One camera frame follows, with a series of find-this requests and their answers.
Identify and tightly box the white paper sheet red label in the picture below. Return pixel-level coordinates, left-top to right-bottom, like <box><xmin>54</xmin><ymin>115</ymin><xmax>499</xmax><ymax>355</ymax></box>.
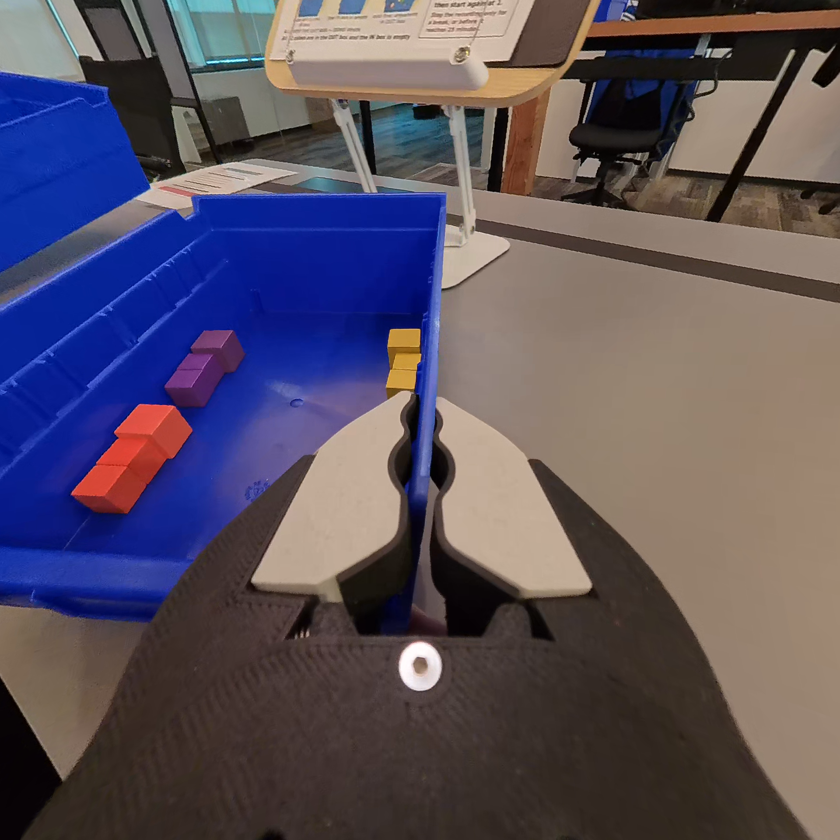
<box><xmin>134</xmin><ymin>163</ymin><xmax>298</xmax><ymax>211</ymax></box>

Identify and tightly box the grey low cabinet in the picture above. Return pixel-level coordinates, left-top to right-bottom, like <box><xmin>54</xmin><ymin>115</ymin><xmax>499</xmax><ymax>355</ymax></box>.
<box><xmin>197</xmin><ymin>97</ymin><xmax>250</xmax><ymax>147</ymax></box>

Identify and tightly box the black backing sheet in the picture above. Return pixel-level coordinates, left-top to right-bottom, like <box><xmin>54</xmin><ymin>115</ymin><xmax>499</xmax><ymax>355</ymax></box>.
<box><xmin>508</xmin><ymin>0</ymin><xmax>595</xmax><ymax>67</ymax></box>

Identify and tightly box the wooden document stand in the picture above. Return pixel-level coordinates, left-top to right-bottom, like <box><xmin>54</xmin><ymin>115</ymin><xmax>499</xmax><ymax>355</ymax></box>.
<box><xmin>266</xmin><ymin>0</ymin><xmax>601</xmax><ymax>290</ymax></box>

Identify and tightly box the black office chair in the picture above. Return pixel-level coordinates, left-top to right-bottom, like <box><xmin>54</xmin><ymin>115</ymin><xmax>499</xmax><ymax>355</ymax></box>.
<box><xmin>567</xmin><ymin>79</ymin><xmax>664</xmax><ymax>207</ymax></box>

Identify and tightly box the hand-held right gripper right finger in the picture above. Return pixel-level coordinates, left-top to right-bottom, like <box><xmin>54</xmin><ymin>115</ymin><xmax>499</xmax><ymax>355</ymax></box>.
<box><xmin>430</xmin><ymin>397</ymin><xmax>593</xmax><ymax>636</ymax></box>

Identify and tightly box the wood-edged office desk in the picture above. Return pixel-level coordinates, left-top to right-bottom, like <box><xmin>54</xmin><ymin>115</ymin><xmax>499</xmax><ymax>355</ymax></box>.
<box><xmin>577</xmin><ymin>10</ymin><xmax>840</xmax><ymax>224</ymax></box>

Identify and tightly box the printed instruction sheet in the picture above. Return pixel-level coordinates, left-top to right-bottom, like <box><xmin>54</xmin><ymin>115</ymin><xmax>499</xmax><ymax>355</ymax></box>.
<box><xmin>276</xmin><ymin>0</ymin><xmax>536</xmax><ymax>63</ymax></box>

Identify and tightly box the blue cloth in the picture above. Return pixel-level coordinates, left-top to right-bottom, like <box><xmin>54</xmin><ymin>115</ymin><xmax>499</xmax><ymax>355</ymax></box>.
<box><xmin>587</xmin><ymin>0</ymin><xmax>697</xmax><ymax>165</ymax></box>

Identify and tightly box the wooden post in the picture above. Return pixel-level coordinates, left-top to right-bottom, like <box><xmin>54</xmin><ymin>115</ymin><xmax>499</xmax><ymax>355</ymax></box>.
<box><xmin>502</xmin><ymin>88</ymin><xmax>549</xmax><ymax>196</ymax></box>

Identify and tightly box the red wooden cube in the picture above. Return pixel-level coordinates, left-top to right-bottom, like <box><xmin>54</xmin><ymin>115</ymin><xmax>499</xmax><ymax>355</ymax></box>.
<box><xmin>96</xmin><ymin>438</ymin><xmax>166</xmax><ymax>485</ymax></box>
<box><xmin>115</xmin><ymin>404</ymin><xmax>193</xmax><ymax>460</ymax></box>
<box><xmin>71</xmin><ymin>465</ymin><xmax>148</xmax><ymax>514</ymax></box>

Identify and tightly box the blue plastic bin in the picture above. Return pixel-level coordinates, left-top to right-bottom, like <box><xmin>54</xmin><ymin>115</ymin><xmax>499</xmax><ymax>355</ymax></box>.
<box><xmin>0</xmin><ymin>71</ymin><xmax>151</xmax><ymax>273</ymax></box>
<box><xmin>0</xmin><ymin>192</ymin><xmax>448</xmax><ymax>636</ymax></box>

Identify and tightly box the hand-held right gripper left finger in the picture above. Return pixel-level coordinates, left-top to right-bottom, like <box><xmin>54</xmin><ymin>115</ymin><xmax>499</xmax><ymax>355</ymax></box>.
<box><xmin>251</xmin><ymin>391</ymin><xmax>421</xmax><ymax>636</ymax></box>

